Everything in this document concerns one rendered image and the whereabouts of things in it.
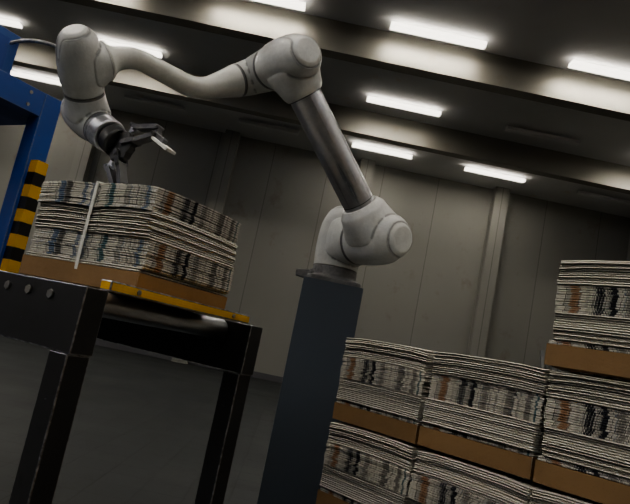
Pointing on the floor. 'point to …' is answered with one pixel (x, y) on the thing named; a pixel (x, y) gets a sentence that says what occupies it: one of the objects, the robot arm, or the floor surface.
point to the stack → (480, 427)
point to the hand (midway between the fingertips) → (153, 173)
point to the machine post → (37, 134)
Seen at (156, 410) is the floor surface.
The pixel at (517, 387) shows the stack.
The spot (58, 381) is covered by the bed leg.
